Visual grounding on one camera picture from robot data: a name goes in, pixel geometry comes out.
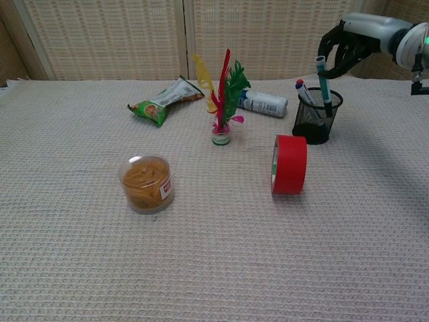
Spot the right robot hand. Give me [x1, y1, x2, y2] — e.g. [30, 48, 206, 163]
[317, 12, 412, 80]

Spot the green whiteboard marker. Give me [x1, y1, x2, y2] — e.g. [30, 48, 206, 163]
[314, 55, 334, 118]

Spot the blue whiteboard marker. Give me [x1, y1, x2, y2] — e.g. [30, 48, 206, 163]
[294, 83, 325, 127]

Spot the black mesh pen holder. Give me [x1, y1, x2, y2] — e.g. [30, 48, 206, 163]
[292, 87, 344, 146]

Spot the white blue-capped bottle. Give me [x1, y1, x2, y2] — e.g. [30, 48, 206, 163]
[237, 88, 289, 118]

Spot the red tape roll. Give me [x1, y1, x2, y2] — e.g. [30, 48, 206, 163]
[270, 134, 308, 196]

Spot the colourful feather shuttlecock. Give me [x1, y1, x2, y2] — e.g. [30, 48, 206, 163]
[192, 48, 252, 146]

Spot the green snack bag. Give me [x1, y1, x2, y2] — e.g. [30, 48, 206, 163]
[127, 74, 206, 128]

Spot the woven folding screen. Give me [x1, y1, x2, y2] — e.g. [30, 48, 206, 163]
[0, 0, 429, 82]

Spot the beige woven tablecloth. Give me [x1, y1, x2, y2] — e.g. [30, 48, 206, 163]
[0, 73, 429, 322]

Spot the clear tub of rubber bands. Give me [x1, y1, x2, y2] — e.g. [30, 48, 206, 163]
[119, 155, 176, 215]

